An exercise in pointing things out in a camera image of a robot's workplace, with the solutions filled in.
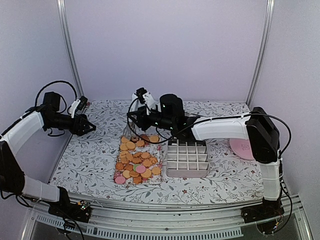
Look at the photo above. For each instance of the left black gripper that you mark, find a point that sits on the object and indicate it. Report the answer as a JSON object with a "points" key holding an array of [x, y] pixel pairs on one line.
{"points": [[78, 128]]}

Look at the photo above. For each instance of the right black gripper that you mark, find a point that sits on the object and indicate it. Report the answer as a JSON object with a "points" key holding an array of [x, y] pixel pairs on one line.
{"points": [[140, 123]]}

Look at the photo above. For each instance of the metal serving tongs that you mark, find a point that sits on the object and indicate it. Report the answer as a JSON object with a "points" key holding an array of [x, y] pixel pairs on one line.
{"points": [[129, 130]]}

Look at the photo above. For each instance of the swirl orange cookie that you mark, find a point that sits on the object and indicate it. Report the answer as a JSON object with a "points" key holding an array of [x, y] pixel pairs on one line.
{"points": [[119, 166]]}

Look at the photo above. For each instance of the metal divided cookie tin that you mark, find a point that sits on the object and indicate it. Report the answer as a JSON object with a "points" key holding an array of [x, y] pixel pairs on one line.
{"points": [[187, 159]]}

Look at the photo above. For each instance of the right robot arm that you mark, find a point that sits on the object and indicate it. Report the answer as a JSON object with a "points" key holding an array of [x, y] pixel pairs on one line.
{"points": [[253, 132]]}

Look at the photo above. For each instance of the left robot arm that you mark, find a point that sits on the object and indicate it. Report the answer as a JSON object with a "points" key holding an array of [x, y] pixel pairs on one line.
{"points": [[15, 140]]}

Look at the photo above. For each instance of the chocolate donut cookie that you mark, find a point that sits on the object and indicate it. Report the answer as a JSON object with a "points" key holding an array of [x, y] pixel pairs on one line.
{"points": [[135, 139]]}

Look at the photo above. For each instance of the round tan cookie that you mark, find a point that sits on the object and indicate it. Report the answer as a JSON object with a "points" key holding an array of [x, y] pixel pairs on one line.
{"points": [[154, 139]]}

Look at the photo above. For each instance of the floral tablecloth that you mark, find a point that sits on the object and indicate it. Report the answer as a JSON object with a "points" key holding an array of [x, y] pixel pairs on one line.
{"points": [[87, 168]]}

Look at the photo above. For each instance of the floral cookie tray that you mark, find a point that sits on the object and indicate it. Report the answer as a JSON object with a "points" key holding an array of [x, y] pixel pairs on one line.
{"points": [[144, 153]]}

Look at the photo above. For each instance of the pink plate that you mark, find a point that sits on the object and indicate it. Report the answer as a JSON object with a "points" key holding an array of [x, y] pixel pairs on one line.
{"points": [[242, 148]]}

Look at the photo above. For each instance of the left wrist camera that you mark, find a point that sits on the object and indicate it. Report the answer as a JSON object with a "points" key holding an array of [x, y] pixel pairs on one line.
{"points": [[77, 105]]}

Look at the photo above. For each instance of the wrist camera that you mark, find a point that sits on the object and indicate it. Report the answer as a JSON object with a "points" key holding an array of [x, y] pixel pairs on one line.
{"points": [[145, 98], [77, 105]]}

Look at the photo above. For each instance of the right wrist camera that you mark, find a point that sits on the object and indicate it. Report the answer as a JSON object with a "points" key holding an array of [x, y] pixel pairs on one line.
{"points": [[145, 98]]}

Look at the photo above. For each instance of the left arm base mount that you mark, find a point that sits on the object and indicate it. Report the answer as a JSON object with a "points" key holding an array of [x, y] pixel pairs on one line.
{"points": [[69, 210]]}

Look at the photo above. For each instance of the left aluminium frame post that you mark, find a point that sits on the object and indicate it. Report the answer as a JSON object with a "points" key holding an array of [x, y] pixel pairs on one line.
{"points": [[61, 7]]}

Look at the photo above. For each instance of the aluminium frame post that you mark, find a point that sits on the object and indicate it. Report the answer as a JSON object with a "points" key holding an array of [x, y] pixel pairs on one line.
{"points": [[270, 4], [61, 7]]}

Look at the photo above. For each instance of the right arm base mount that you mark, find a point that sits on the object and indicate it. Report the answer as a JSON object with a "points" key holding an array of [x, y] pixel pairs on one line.
{"points": [[263, 211]]}

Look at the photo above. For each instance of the right aluminium frame post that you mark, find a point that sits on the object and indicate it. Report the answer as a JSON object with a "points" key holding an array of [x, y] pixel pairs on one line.
{"points": [[270, 4]]}

